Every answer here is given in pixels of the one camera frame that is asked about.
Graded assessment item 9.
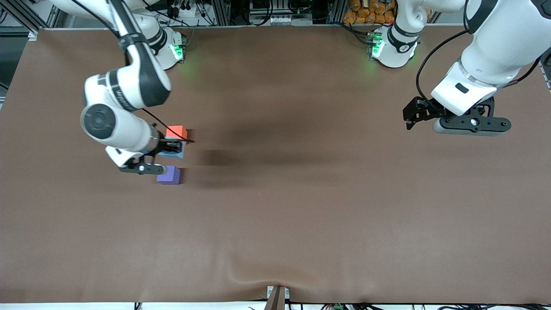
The blue foam block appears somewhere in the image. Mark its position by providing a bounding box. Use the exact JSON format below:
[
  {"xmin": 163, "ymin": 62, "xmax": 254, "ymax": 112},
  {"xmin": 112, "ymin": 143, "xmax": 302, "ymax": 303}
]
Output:
[{"xmin": 161, "ymin": 137, "xmax": 186, "ymax": 159}]

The orange foam block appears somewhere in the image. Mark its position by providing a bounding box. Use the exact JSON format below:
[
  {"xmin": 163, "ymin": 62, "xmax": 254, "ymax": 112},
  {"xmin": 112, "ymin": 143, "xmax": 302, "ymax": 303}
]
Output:
[{"xmin": 166, "ymin": 125, "xmax": 189, "ymax": 143}]

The purple foam block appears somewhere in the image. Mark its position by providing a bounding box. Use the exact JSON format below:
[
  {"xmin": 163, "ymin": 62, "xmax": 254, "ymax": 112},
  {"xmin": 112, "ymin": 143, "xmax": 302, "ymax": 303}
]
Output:
[{"xmin": 156, "ymin": 166, "xmax": 181, "ymax": 186}]

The pile of orange packets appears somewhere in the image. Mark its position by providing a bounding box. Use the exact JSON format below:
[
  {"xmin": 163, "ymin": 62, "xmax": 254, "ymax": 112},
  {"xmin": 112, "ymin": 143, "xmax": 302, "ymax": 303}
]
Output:
[{"xmin": 343, "ymin": 0, "xmax": 399, "ymax": 25}]

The brown table mat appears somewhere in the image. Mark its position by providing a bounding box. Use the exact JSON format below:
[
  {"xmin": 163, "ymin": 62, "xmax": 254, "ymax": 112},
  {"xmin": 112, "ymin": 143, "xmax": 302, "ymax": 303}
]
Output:
[{"xmin": 0, "ymin": 24, "xmax": 551, "ymax": 304}]

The white power strip with plugs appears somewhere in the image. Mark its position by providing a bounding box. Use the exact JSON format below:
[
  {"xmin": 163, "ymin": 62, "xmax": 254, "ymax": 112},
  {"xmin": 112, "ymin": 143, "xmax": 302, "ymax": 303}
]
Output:
[{"xmin": 170, "ymin": 0, "xmax": 204, "ymax": 19}]

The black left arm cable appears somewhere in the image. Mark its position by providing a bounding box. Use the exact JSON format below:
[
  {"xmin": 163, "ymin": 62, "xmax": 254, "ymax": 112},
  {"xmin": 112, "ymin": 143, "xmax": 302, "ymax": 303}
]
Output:
[{"xmin": 415, "ymin": 28, "xmax": 472, "ymax": 109}]

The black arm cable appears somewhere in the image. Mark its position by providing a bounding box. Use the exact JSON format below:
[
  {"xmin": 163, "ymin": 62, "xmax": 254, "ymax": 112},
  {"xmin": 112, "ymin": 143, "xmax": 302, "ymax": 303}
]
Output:
[
  {"xmin": 69, "ymin": 0, "xmax": 195, "ymax": 143},
  {"xmin": 415, "ymin": 28, "xmax": 472, "ymax": 109}
]

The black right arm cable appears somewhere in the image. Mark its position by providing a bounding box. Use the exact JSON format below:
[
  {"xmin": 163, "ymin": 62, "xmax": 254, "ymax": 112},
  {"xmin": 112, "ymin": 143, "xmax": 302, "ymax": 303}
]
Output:
[{"xmin": 69, "ymin": 0, "xmax": 195, "ymax": 143}]

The black base cable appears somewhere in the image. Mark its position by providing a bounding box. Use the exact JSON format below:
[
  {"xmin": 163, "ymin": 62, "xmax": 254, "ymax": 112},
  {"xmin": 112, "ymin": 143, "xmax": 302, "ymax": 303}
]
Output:
[{"xmin": 338, "ymin": 22, "xmax": 373, "ymax": 46}]

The aluminium frame post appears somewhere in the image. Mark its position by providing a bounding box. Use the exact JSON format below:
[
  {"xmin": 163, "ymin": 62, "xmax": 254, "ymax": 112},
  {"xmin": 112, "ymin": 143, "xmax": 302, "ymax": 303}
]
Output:
[
  {"xmin": 41, "ymin": 0, "xmax": 65, "ymax": 29},
  {"xmin": 329, "ymin": 0, "xmax": 347, "ymax": 25},
  {"xmin": 211, "ymin": 0, "xmax": 231, "ymax": 26}
]

